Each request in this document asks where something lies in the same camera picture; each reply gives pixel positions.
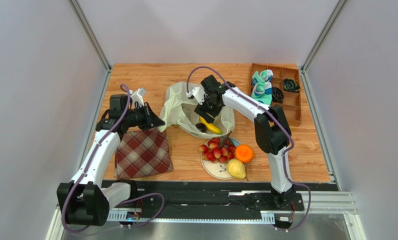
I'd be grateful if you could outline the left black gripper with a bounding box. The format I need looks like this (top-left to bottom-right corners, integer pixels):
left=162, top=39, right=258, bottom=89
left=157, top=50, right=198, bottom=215
left=123, top=102, right=165, bottom=131

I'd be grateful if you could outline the yellow fake banana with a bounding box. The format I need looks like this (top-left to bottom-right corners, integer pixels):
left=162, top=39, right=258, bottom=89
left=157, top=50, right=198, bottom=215
left=199, top=116, right=223, bottom=135

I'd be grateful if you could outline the dark fake plum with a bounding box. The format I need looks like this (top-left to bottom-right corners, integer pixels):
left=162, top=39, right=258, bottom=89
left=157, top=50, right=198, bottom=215
left=195, top=122, right=207, bottom=133

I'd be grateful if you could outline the white plastic bag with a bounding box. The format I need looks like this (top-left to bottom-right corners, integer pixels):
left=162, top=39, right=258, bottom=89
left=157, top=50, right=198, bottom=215
left=158, top=81, right=235, bottom=139

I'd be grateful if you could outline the red fake strawberry bunch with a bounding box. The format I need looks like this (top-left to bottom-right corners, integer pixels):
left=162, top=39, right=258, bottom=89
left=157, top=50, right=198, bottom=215
left=198, top=132, right=237, bottom=164

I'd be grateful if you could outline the orange fake fruit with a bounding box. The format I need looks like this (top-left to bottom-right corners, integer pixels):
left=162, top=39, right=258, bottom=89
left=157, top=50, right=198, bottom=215
left=234, top=144, right=255, bottom=164

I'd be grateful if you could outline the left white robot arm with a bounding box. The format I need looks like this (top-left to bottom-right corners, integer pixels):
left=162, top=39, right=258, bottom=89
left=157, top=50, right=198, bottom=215
left=56, top=93, right=164, bottom=228

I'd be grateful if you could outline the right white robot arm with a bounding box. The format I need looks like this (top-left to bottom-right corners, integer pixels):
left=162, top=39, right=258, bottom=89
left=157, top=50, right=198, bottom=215
left=186, top=75, right=296, bottom=208

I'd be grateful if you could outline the red plaid cloth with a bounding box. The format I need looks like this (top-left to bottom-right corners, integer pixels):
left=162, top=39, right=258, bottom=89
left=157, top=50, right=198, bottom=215
left=114, top=128, right=174, bottom=179

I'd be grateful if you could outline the brown wooden organizer tray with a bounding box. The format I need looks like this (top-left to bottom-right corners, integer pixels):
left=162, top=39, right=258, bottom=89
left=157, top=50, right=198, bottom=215
left=249, top=63, right=302, bottom=127

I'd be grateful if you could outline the blue and cream plate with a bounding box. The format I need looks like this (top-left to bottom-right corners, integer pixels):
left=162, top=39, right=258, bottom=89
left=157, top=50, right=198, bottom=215
left=200, top=137, right=240, bottom=180

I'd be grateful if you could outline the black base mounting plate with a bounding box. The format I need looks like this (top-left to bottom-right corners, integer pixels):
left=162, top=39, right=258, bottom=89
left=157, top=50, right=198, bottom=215
left=116, top=181, right=336, bottom=222

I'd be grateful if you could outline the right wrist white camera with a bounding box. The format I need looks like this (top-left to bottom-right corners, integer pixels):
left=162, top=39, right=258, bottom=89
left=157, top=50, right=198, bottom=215
left=186, top=87, right=207, bottom=105

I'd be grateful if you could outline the wrist white camera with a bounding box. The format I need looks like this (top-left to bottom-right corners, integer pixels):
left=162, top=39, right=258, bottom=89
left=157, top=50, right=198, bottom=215
left=186, top=87, right=207, bottom=105
left=129, top=87, right=147, bottom=109

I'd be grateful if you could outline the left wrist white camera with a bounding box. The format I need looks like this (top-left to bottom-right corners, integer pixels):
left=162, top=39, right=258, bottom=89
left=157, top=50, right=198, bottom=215
left=129, top=87, right=147, bottom=109

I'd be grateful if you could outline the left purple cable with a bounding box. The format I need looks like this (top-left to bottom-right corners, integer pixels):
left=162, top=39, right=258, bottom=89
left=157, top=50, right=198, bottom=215
left=61, top=83, right=165, bottom=234

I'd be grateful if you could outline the black green coiled cable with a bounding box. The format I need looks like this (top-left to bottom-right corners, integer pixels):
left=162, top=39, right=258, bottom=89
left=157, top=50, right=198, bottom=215
left=283, top=78, right=301, bottom=93

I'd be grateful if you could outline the aluminium frame rail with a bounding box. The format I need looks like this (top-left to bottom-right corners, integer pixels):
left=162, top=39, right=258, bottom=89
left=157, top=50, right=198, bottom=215
left=47, top=181, right=366, bottom=240

